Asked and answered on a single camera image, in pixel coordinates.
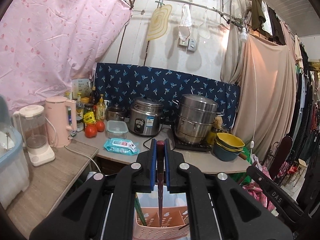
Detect green chopstick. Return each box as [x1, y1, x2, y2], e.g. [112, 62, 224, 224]
[134, 194, 147, 226]

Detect silver rice cooker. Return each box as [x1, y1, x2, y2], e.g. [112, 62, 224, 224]
[128, 97, 163, 137]

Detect blue wet wipes pack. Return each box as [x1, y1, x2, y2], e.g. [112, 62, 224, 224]
[104, 138, 140, 155]

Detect clear food container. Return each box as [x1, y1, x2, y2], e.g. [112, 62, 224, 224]
[106, 120, 129, 139]

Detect black induction cooker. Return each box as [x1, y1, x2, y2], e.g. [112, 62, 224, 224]
[172, 130, 213, 152]

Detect pink floral cloth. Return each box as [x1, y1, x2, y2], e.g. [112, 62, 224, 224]
[242, 154, 275, 212]

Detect stainless steel steamer pot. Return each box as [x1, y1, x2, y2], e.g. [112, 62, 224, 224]
[173, 94, 218, 145]

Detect small steel pot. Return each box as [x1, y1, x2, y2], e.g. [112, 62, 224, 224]
[106, 103, 126, 121]

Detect red tomato right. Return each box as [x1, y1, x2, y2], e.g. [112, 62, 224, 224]
[95, 120, 105, 132]

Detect red tomato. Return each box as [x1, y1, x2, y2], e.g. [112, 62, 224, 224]
[95, 120, 105, 132]
[85, 124, 98, 138]

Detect stacked yellow blue bowls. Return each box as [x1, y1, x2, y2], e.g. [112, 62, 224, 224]
[213, 133, 245, 161]

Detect yellow oil bottle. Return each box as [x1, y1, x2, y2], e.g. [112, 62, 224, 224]
[95, 94, 106, 121]

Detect red tomato left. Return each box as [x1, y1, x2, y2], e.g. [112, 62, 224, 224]
[85, 124, 98, 138]

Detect navy patterned cloth backsplash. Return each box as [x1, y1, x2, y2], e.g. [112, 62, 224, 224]
[94, 63, 240, 130]

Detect pink perforated utensil holder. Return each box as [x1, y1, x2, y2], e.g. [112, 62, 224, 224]
[132, 206, 189, 239]

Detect pink electric kettle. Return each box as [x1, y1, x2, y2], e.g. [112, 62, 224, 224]
[44, 96, 77, 148]

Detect beige curtain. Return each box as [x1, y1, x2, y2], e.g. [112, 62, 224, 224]
[220, 24, 297, 159]

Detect white blender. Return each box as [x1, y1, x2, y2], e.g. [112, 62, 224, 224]
[12, 105, 55, 167]

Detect white dish rack bin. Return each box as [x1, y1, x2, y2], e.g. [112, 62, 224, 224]
[0, 94, 30, 210]

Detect pink dotted curtain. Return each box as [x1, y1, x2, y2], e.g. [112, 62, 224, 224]
[1, 0, 132, 112]

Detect wall power socket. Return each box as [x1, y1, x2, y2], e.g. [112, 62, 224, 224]
[178, 38, 197, 52]

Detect white cord with switch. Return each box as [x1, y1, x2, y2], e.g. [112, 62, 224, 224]
[242, 19, 258, 156]

